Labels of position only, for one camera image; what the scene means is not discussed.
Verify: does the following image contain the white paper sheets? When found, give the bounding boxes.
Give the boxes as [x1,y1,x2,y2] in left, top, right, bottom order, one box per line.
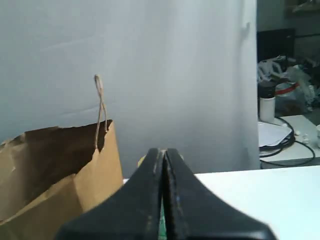
[258,121,292,148]

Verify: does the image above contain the yellow lid container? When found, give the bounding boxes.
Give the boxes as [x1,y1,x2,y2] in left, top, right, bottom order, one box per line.
[137,155,146,168]

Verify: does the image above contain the brown paper bag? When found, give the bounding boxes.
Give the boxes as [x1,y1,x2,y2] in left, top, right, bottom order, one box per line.
[0,75,123,240]

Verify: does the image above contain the white side table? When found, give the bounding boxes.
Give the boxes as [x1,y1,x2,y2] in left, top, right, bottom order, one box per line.
[259,115,320,168]

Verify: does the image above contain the black monitor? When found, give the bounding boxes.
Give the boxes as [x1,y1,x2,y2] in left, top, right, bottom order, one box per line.
[256,28,296,62]

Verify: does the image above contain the white backdrop cloth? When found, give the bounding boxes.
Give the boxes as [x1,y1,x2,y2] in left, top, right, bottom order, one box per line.
[0,0,260,177]

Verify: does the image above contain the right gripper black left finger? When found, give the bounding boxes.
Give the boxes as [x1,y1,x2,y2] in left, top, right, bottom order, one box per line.
[55,148,164,240]

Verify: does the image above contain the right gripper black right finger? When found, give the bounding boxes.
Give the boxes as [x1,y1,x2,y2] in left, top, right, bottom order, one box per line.
[163,148,276,240]

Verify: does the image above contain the black cables on side table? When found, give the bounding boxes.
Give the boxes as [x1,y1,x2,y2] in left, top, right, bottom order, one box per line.
[259,116,316,167]

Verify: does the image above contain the plastic bags pile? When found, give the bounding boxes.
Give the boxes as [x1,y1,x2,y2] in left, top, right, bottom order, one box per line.
[256,55,317,116]

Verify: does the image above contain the white cup with black lid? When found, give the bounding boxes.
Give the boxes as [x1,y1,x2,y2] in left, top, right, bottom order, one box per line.
[258,81,276,123]

